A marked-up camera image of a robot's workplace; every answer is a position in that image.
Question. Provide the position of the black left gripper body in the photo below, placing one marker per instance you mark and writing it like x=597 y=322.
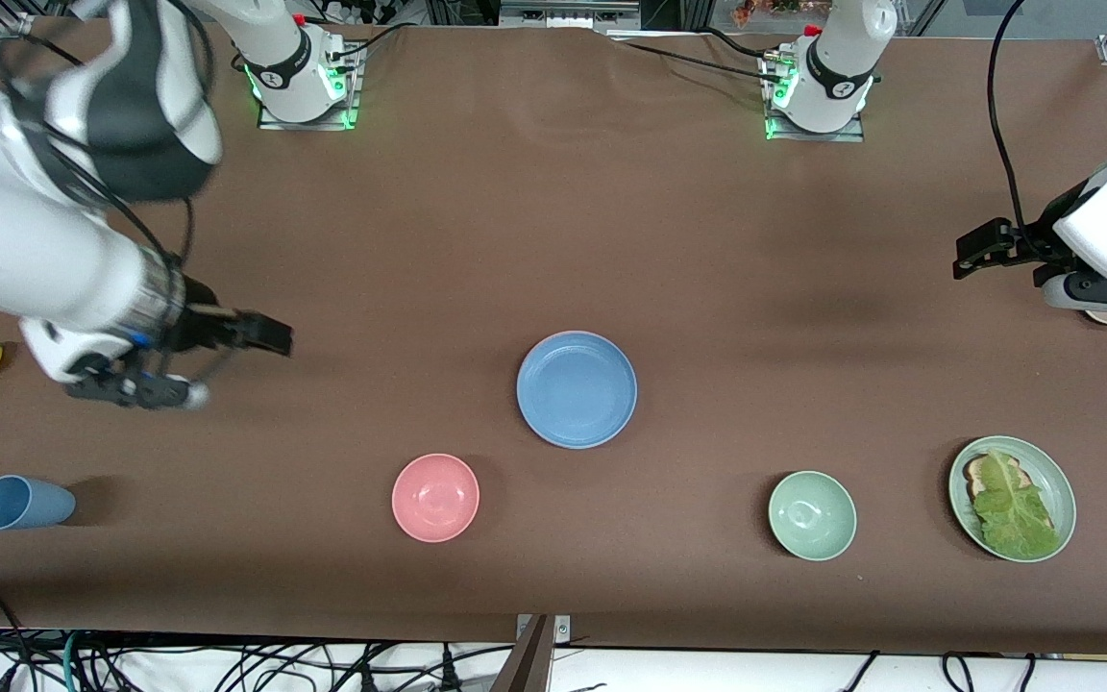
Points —
x=1034 y=245

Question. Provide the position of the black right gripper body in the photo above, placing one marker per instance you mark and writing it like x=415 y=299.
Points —
x=200 y=325

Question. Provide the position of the blue shallow bowl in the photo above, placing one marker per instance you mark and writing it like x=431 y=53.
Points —
x=577 y=389

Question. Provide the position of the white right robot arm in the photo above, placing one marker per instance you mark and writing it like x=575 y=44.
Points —
x=35 y=259

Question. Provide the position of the toast bread slice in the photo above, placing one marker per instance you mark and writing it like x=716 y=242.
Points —
x=976 y=473

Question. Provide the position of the green shallow bowl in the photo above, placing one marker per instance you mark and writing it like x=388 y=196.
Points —
x=1048 y=481

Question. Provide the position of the small pink deep bowl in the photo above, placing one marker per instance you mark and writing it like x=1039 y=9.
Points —
x=435 y=498

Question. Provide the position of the green lettuce leaf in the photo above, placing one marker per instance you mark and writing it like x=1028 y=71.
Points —
x=1010 y=509

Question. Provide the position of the blue plastic cup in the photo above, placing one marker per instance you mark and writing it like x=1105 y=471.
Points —
x=25 y=505

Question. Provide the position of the small green deep bowl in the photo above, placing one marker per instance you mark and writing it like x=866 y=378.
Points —
x=812 y=516

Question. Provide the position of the orange patterned object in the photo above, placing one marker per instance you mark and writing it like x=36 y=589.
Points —
x=774 y=10

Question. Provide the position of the dark metal bar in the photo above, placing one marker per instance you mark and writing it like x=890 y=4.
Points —
x=527 y=665

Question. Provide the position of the grey metal box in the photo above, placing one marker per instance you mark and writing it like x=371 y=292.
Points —
x=568 y=13

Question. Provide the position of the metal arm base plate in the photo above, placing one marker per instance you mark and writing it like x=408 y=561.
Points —
x=354 y=96
x=856 y=133

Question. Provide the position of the silver bracket plate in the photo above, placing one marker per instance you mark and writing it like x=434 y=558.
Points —
x=563 y=630

